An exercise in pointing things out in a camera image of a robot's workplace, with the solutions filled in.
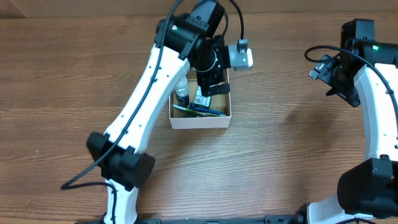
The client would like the green soap packet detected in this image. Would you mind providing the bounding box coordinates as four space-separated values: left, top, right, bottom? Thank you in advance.
193 86 211 109

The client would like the blue disposable razor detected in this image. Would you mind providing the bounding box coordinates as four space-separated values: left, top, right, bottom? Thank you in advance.
189 103 223 115

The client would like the green white toothbrush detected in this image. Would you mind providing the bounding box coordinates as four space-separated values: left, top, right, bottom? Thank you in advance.
173 105 221 117

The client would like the clear foam pump bottle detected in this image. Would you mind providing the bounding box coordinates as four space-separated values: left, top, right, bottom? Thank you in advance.
174 77 189 108

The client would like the red green toothpaste tube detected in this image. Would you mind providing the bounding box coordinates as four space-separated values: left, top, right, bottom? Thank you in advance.
183 114 227 118

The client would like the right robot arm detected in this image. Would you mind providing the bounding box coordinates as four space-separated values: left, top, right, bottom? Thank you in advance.
297 37 397 223

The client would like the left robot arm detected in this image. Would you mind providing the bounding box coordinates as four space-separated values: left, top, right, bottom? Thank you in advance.
86 1 230 223

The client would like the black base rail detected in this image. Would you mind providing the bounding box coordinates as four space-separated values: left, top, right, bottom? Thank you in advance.
135 215 295 224

